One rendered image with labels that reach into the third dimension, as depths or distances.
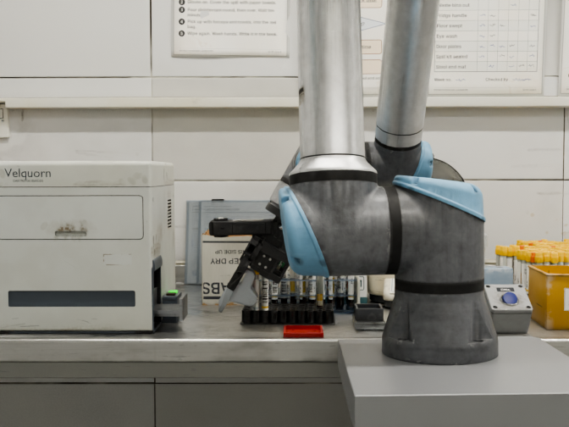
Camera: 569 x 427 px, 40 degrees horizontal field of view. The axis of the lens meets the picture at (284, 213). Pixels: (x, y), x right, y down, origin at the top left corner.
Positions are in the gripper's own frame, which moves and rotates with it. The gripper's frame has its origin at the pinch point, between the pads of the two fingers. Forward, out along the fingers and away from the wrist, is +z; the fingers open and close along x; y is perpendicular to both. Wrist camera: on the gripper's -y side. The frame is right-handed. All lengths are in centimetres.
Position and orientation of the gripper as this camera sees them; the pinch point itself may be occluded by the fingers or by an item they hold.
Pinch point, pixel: (220, 303)
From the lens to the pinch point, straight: 139.9
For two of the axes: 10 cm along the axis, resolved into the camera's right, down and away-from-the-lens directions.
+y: 8.7, 5.0, 0.2
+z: -5.0, 8.7, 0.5
